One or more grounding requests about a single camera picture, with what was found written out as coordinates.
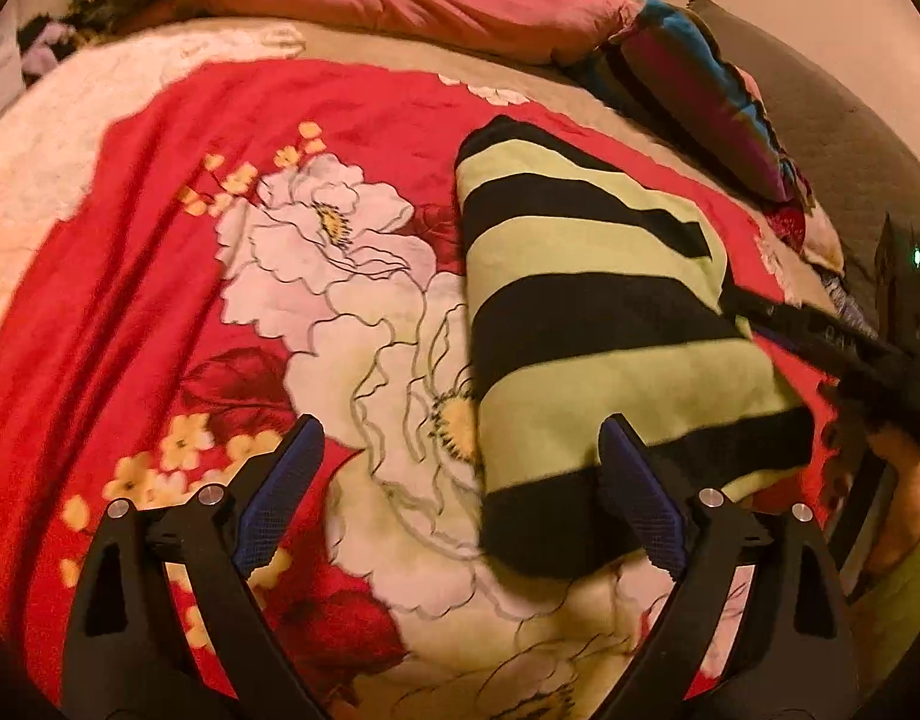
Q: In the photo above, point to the colourful striped pillow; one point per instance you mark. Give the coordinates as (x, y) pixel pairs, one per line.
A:
(692, 90)

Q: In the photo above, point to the red floral blanket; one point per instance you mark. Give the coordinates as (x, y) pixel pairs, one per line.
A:
(129, 240)

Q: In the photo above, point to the grey padded mat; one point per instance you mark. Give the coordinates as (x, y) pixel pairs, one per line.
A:
(842, 135)

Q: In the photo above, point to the dark clothes pile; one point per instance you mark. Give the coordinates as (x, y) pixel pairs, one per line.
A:
(47, 49)

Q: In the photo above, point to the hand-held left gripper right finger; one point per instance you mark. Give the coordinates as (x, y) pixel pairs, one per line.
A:
(640, 495)

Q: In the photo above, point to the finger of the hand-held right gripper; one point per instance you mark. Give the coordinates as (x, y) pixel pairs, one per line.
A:
(820, 341)

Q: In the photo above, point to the pink pillow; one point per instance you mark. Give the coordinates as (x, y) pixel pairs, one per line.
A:
(400, 0)

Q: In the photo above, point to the green black striped sweater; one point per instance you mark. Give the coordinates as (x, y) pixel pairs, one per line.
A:
(580, 255)

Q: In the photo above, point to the cream floral pillow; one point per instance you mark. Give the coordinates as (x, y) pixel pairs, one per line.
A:
(812, 240)

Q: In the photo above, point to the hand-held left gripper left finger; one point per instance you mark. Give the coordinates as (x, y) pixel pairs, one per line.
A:
(280, 495)

